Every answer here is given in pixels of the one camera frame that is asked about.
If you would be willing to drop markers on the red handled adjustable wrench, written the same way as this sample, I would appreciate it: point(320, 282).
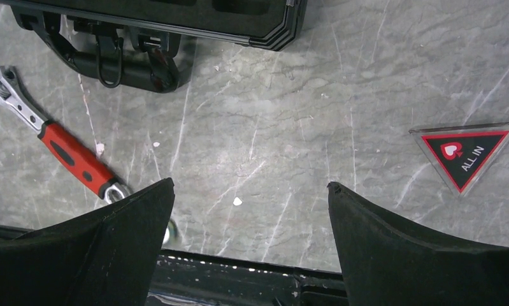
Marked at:
point(81, 162)

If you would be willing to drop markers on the triangular all in button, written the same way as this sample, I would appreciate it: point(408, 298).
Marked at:
point(462, 154)

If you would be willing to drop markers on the black poker set case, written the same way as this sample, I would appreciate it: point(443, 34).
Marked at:
point(134, 43)

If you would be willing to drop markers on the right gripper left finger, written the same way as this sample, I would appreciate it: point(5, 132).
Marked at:
point(104, 257)

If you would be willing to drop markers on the green poker chip bottom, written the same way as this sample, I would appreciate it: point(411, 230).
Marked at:
point(171, 234)

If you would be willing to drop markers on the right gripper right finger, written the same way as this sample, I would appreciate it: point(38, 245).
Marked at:
point(387, 259)

